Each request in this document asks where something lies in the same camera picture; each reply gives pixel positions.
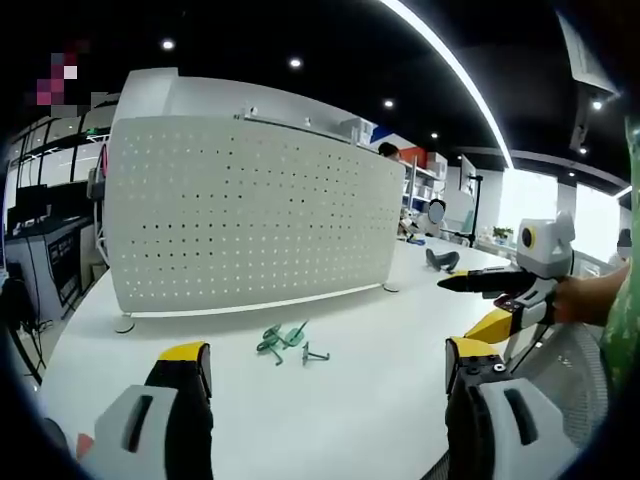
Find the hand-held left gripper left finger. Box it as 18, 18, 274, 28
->
92, 341, 215, 480

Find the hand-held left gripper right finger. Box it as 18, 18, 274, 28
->
444, 335, 584, 480

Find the green hook assembly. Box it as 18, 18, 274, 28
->
279, 319, 309, 349
255, 323, 287, 369

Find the grey hook assembly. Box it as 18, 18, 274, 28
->
300, 341, 332, 367

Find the white perforated mounting plate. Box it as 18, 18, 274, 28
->
102, 115, 407, 335

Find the person's right hand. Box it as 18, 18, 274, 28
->
552, 263, 632, 327

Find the dark curved object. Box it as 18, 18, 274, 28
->
425, 248, 462, 274

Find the black tripod stand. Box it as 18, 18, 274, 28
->
448, 174, 485, 247

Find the grey mesh office chair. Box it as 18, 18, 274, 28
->
507, 319, 612, 447

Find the white storage shelf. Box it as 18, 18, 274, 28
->
401, 148, 450, 222

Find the long ceiling light strip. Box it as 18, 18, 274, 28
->
378, 0, 516, 169

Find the black workbench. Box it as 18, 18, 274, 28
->
3, 217, 99, 322

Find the ceiling air vent unit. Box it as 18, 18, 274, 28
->
556, 8, 622, 97

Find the black computer monitor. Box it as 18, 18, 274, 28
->
4, 183, 52, 226

